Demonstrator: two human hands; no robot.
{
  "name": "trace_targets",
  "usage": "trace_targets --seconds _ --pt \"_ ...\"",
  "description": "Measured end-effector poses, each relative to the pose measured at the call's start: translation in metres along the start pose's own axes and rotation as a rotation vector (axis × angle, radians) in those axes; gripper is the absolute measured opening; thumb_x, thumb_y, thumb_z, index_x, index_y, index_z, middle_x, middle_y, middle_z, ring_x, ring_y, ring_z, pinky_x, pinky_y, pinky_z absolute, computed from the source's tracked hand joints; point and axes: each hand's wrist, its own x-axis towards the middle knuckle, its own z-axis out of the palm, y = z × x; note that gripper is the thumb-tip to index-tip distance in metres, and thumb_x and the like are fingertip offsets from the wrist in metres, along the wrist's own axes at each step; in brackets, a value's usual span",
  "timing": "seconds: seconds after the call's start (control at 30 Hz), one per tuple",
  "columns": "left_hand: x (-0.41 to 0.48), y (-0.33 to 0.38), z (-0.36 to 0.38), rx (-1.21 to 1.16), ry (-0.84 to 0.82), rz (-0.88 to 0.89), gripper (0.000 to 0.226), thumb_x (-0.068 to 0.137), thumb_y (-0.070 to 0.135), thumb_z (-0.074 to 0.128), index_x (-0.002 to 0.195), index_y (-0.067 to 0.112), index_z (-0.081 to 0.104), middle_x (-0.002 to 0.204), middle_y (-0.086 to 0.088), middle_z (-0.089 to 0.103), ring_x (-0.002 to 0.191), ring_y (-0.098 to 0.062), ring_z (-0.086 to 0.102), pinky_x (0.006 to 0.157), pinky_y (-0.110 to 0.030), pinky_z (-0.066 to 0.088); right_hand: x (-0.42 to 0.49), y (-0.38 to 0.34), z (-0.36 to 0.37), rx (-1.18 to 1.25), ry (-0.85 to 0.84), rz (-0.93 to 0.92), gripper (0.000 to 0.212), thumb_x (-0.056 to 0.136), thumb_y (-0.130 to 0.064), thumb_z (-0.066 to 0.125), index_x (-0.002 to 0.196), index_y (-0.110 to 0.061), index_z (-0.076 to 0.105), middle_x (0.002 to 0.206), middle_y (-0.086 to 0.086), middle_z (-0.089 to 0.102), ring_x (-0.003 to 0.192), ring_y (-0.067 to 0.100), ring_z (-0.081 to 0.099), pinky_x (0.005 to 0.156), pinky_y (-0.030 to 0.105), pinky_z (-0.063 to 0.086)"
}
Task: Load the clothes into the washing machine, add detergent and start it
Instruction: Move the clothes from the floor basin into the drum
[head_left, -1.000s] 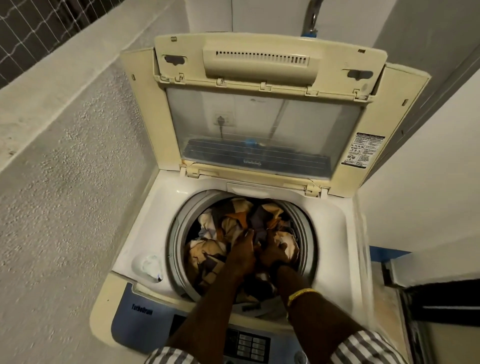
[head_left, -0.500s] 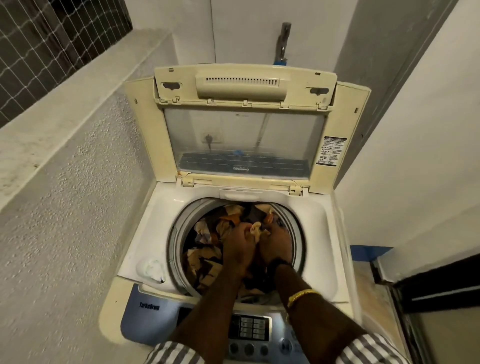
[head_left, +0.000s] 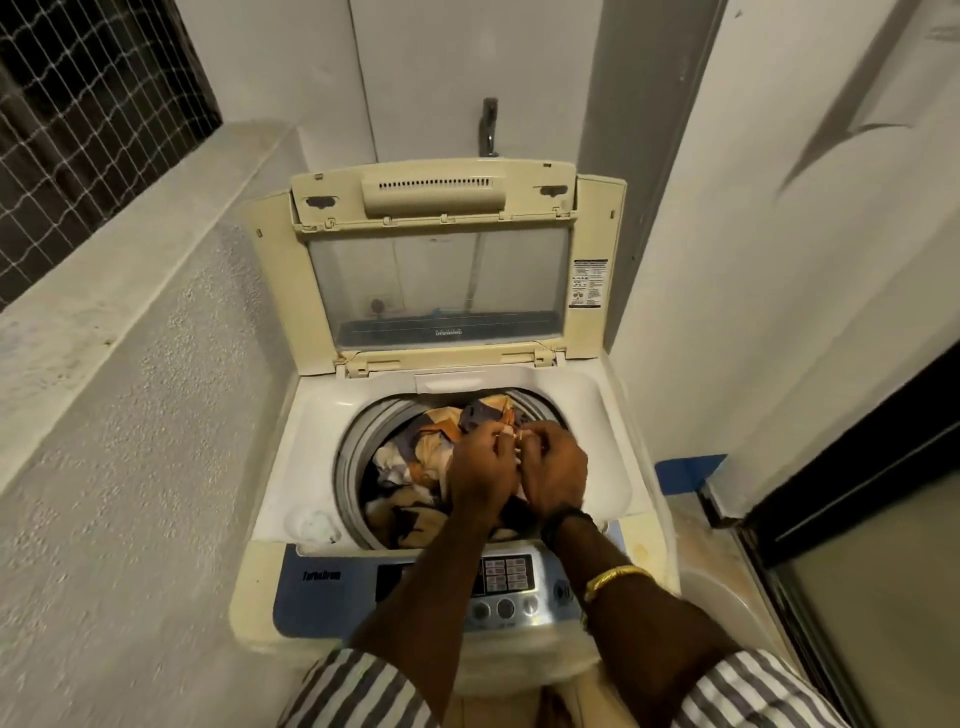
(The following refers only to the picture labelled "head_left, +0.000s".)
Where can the person's right hand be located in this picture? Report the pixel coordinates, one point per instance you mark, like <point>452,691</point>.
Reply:
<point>555,469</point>

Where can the person's left hand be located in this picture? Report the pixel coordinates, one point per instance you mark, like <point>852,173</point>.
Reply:
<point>480,469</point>

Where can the orange patterned bedsheet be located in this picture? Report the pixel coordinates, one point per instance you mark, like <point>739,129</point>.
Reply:
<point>420,450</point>

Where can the cream blue washing machine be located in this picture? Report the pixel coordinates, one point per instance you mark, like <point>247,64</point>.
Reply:
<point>307,465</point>

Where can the glass-windowed washing machine lid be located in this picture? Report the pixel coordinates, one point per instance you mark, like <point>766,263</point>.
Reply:
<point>285,285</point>

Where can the person's right forearm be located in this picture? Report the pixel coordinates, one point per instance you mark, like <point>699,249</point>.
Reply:
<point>652,645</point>

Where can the person's left forearm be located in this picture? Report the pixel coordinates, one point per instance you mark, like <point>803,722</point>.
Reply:
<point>427,600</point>

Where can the black thread wristband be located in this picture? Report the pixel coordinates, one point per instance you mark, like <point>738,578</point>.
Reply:
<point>568,525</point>

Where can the gold bangle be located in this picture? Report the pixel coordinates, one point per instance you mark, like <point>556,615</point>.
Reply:
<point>611,579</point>

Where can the black framed glass door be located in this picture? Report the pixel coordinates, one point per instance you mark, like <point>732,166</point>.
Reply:
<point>825,480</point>

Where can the white window safety net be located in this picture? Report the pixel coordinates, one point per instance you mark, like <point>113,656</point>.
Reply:
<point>82,150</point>

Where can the printed paper notice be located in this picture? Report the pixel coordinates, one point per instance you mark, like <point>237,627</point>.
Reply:
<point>900,60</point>

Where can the white wall socket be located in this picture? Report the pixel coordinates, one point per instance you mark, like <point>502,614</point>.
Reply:
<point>377,306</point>

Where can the metal wall tap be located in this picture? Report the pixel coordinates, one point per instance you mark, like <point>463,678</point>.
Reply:
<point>490,124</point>

